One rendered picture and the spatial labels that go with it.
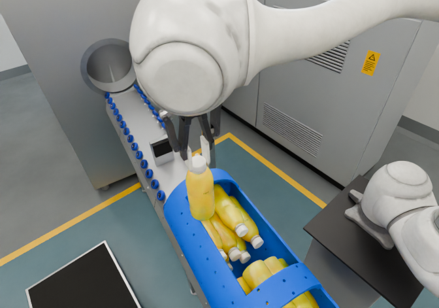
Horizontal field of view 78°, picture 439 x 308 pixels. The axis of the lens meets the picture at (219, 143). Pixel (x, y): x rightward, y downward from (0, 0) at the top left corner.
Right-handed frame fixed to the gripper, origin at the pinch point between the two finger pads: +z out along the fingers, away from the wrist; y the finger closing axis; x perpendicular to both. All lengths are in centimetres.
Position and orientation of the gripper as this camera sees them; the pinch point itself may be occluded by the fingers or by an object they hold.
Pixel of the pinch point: (196, 154)
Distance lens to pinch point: 62.9
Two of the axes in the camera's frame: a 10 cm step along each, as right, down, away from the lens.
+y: -8.7, 3.5, -3.5
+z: 0.2, 7.3, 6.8
